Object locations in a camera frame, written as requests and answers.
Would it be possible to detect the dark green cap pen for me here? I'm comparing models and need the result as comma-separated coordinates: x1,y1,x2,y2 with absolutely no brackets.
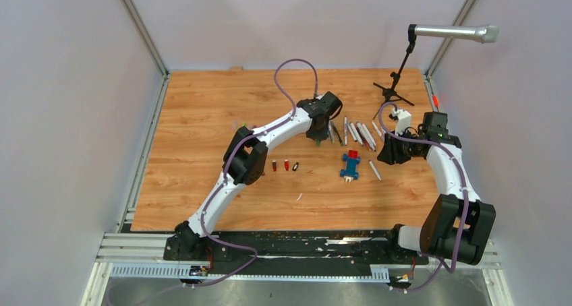
331,122,345,146

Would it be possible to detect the orange red cap marker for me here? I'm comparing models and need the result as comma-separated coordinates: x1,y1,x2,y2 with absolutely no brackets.
355,125,373,151

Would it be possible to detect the purple tip white marker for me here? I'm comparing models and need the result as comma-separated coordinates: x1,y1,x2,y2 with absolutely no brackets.
350,122,364,146

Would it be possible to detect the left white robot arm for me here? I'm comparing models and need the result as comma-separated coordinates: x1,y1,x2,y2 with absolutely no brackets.
175,92,343,261

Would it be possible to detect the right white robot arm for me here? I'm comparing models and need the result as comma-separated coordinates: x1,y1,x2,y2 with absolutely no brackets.
377,109,496,265

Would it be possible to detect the blue red toy robot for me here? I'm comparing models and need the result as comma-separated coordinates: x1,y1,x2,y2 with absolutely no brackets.
339,150,361,183

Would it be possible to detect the black microphone tripod stand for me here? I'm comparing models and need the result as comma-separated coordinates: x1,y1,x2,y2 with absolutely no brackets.
372,24,417,106

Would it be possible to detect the silver microphone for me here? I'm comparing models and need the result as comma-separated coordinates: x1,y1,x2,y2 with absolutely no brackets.
408,24,500,44

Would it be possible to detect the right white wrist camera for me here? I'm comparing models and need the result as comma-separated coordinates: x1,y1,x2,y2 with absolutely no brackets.
389,109,411,136

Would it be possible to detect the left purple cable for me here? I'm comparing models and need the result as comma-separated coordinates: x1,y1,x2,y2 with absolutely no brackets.
198,58,320,289

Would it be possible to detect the purple cable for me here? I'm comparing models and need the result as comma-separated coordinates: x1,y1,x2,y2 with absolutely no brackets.
198,58,320,289
378,101,471,294

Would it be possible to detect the grey slotted cable duct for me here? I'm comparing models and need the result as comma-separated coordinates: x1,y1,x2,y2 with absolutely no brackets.
110,263,390,283

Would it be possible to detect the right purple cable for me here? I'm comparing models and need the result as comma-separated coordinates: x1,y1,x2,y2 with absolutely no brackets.
378,101,471,294

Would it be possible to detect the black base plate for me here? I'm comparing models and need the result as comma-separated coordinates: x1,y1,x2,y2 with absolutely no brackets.
163,229,429,276

